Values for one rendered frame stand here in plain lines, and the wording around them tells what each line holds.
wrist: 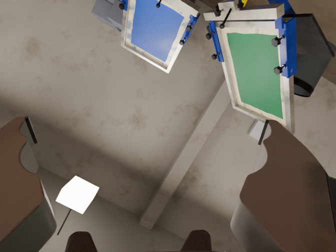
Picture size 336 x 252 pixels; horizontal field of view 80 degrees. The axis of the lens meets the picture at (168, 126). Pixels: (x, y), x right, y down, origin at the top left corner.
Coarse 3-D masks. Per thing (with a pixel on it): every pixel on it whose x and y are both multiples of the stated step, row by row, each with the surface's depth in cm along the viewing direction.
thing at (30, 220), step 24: (24, 120) 10; (0, 144) 8; (24, 144) 8; (0, 168) 7; (24, 168) 7; (0, 192) 6; (24, 192) 6; (0, 216) 6; (24, 216) 6; (48, 216) 6; (0, 240) 5; (24, 240) 6
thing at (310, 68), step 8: (296, 56) 308; (304, 56) 299; (312, 56) 294; (320, 56) 292; (296, 64) 303; (304, 64) 296; (312, 64) 293; (320, 64) 293; (296, 72) 299; (304, 72) 295; (312, 72) 294; (320, 72) 298; (296, 80) 297; (304, 80) 295; (312, 80) 296; (296, 88) 345; (304, 88) 296; (312, 88) 301; (304, 96) 330
